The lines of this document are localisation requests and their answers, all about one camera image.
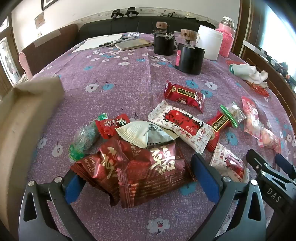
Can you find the purple floral tablecloth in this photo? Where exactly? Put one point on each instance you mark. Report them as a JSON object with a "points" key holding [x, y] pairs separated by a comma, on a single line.
{"points": [[129, 76]]}

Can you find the black sofa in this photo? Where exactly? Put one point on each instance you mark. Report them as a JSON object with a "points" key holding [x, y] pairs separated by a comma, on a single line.
{"points": [[138, 24]]}

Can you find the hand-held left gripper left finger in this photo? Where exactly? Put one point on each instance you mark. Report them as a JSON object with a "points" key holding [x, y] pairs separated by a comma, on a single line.
{"points": [[73, 188]]}

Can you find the brown notebook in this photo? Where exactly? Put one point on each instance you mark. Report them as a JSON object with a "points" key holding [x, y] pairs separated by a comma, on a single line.
{"points": [[135, 44]]}

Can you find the white plastic jar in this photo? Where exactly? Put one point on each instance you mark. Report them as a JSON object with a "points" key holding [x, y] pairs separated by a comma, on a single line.
{"points": [[210, 42]]}

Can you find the white and red snack packet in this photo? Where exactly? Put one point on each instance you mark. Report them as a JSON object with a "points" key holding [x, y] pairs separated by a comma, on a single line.
{"points": [[231, 162], [182, 122]]}

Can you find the red black-label snack packet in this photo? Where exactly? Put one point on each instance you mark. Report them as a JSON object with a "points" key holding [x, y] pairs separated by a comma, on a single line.
{"points": [[218, 129]]}

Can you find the red wrapper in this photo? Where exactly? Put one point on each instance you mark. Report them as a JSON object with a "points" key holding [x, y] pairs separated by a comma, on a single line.
{"points": [[260, 90]]}

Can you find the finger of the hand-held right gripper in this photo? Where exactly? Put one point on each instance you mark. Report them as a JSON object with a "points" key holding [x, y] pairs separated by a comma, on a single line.
{"points": [[285, 163], [256, 161]]}

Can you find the pink thermos bottle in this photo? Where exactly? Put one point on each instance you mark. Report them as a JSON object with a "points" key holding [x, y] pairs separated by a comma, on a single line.
{"points": [[226, 39]]}

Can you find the wooden door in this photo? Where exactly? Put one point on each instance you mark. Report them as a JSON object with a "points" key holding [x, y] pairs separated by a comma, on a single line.
{"points": [[7, 58]]}

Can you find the plain white snack packet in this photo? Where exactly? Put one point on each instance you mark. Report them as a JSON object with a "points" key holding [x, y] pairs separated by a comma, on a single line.
{"points": [[141, 134]]}

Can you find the small wall plaque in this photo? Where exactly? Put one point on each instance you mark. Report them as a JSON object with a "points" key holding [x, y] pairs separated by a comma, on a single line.
{"points": [[39, 20]]}

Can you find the dark red foil snack packet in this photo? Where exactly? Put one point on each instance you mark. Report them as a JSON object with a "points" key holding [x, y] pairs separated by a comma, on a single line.
{"points": [[99, 166], [155, 171]]}

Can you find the maroon armchair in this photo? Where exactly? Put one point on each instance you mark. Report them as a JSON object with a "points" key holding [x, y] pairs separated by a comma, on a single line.
{"points": [[48, 46]]}

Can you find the white paper sheet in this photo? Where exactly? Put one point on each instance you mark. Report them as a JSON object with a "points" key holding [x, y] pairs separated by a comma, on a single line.
{"points": [[97, 42]]}

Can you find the small red candy packet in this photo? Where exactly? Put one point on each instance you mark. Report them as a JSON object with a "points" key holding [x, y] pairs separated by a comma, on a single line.
{"points": [[109, 127]]}

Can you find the cardboard box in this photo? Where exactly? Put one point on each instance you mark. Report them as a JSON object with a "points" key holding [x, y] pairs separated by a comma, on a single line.
{"points": [[25, 120]]}

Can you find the black canister with wooden knob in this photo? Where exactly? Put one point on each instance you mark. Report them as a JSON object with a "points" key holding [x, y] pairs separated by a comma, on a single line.
{"points": [[163, 45], [190, 60]]}

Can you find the clear green-edged snack packet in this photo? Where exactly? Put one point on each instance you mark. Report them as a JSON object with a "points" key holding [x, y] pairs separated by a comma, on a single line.
{"points": [[233, 113]]}

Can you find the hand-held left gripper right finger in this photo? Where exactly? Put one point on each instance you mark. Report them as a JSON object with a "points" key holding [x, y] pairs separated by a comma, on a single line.
{"points": [[204, 176]]}

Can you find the red bar packet gold label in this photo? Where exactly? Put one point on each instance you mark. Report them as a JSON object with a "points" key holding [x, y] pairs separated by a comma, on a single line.
{"points": [[185, 93]]}

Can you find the pink snack packet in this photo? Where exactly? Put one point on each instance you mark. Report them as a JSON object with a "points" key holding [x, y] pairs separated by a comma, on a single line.
{"points": [[251, 115], [269, 140]]}

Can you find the black pen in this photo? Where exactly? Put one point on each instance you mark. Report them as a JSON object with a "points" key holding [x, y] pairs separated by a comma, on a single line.
{"points": [[111, 42]]}

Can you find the green candy packet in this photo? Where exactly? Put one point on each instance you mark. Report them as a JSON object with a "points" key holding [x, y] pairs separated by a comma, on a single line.
{"points": [[84, 139]]}

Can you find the dark framed wall picture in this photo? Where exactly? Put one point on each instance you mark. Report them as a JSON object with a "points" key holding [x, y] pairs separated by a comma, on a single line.
{"points": [[50, 3]]}

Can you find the black clamp device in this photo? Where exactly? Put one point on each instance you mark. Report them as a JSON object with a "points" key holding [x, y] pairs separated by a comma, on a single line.
{"points": [[116, 13], [131, 12]]}

